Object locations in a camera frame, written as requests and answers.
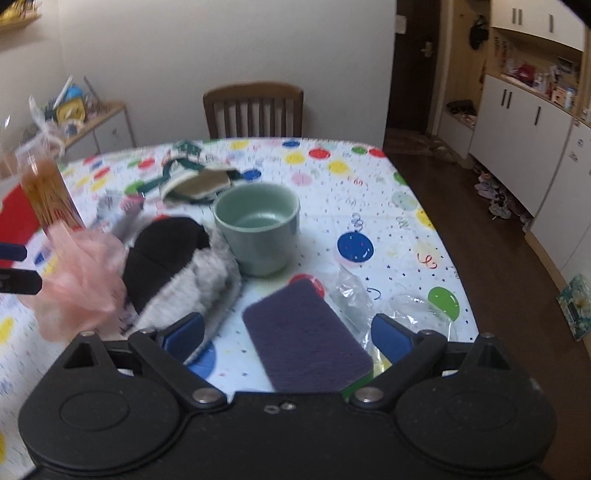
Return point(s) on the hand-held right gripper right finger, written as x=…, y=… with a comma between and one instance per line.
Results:
x=390, y=337

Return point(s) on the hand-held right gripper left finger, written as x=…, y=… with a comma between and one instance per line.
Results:
x=183, y=333

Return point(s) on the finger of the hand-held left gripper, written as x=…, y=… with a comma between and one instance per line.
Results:
x=11, y=252
x=21, y=281

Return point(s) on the red cardboard box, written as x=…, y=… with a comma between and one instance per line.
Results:
x=14, y=221

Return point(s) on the pink mesh bath pouf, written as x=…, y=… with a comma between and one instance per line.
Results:
x=78, y=277

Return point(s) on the black and grey plush slipper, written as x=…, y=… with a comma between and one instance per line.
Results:
x=175, y=272

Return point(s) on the orange drink bottle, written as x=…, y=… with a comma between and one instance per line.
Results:
x=46, y=194

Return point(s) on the purple scouring sponge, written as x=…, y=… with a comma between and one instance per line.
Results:
x=304, y=337

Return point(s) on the green ceramic cup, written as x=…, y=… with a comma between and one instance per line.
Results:
x=258, y=249

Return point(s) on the grey striped cloth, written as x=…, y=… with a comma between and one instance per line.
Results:
x=121, y=213

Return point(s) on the knotted clear plastic bag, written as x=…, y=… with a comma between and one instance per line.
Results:
x=46, y=129

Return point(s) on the balloon print tablecloth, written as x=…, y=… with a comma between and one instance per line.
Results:
x=378, y=194

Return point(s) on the green and white cloth bag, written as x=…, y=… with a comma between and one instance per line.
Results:
x=194, y=180

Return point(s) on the blue and yellow toy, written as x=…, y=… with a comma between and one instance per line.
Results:
x=70, y=107

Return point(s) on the wooden side cabinet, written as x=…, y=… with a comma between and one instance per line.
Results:
x=108, y=129

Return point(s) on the pile of shoes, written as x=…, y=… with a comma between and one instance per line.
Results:
x=498, y=198

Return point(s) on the green floral tissue box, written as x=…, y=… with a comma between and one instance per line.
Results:
x=575, y=307

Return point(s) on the patterned doormat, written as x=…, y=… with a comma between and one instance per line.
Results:
x=415, y=143

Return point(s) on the white shoe bench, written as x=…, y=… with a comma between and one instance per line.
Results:
x=455, y=131

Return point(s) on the gold ornament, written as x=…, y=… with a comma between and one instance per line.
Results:
x=11, y=5

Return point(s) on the brown wooden chair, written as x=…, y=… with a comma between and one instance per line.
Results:
x=251, y=92

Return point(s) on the dark brown door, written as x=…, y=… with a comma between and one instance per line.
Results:
x=411, y=74

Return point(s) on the clutter of small boxes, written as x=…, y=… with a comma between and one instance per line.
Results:
x=540, y=78

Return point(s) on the hanging black bag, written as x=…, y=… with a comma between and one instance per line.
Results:
x=480, y=30

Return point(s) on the white upper wall cabinet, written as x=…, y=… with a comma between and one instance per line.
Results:
x=535, y=18

